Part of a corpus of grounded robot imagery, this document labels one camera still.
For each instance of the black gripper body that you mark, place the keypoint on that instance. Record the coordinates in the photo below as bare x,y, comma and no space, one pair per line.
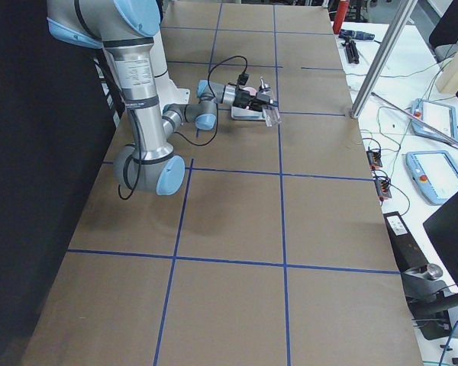
240,99

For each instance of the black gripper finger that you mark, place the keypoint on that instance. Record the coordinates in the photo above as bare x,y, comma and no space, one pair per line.
273,103

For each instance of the clear glass sauce bottle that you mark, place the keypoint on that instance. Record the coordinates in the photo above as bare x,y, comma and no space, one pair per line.
271,114

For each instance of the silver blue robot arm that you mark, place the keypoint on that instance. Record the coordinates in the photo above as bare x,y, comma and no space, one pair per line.
130,32

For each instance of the silver digital kitchen scale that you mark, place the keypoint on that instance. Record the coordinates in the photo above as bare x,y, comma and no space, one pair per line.
246,114

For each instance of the black folded tripod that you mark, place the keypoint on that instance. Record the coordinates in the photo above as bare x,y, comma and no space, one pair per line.
351,51

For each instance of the blue patterned cloth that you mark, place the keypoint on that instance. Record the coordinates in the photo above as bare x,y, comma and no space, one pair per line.
356,35

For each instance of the orange black connector board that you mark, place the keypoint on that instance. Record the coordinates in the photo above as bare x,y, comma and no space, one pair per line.
374,159

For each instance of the red cylinder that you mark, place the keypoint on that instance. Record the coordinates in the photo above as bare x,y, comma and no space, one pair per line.
340,15

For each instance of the far blue teach pendant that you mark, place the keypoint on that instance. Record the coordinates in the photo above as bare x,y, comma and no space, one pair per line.
438,115

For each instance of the blue teach pendant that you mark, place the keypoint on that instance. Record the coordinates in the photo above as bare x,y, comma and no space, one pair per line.
438,115
434,173

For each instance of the near blue teach pendant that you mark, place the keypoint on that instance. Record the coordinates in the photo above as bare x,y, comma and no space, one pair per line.
434,173

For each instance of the black office chair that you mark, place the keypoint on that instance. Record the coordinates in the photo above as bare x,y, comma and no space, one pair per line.
444,37

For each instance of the metal rod green tip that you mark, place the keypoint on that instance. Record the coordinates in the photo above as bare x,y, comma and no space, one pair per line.
451,141

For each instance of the black box white label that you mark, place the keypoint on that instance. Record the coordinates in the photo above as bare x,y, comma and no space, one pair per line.
408,254

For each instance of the black monitor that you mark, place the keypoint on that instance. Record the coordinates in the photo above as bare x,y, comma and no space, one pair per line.
442,230

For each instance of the black clamp metal knob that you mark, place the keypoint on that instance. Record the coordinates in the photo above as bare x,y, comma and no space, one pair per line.
432,303

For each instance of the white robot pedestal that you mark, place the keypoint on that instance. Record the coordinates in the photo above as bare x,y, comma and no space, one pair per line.
167,90

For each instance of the aluminium frame post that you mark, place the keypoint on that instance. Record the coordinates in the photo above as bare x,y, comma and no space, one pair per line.
389,41

